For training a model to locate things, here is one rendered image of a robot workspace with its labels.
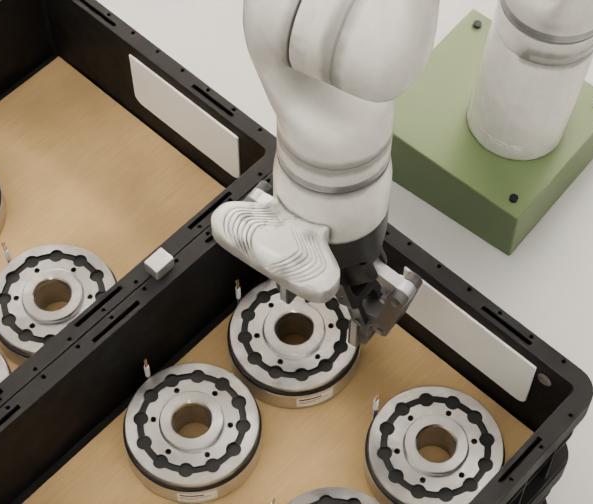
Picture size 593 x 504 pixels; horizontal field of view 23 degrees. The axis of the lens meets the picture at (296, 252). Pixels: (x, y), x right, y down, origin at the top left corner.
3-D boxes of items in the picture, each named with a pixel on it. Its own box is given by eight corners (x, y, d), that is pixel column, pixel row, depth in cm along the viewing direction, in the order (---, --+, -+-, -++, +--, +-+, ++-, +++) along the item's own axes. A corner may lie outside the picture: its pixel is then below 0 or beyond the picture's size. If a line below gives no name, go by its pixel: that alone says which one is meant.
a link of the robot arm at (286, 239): (203, 238, 92) (198, 182, 86) (308, 123, 96) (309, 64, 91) (321, 313, 89) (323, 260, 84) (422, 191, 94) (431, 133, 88)
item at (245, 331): (280, 257, 117) (280, 253, 117) (384, 322, 114) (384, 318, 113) (203, 346, 113) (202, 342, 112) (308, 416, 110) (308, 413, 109)
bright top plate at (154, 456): (203, 342, 113) (202, 338, 112) (286, 432, 109) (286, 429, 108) (98, 418, 110) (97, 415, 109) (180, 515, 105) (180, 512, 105)
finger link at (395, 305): (389, 295, 95) (362, 323, 101) (410, 313, 95) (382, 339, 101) (412, 267, 97) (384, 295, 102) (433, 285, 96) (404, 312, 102)
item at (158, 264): (162, 255, 108) (160, 246, 107) (175, 265, 108) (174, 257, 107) (144, 270, 108) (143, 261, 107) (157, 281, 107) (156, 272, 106)
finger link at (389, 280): (352, 261, 96) (342, 273, 98) (406, 307, 95) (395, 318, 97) (373, 237, 97) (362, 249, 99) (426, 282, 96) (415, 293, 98)
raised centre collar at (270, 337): (287, 293, 115) (287, 289, 114) (338, 325, 113) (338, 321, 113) (249, 337, 113) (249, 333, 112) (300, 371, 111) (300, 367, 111)
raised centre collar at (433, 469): (426, 404, 110) (427, 401, 109) (481, 441, 108) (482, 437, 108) (389, 453, 108) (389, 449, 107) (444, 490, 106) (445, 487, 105)
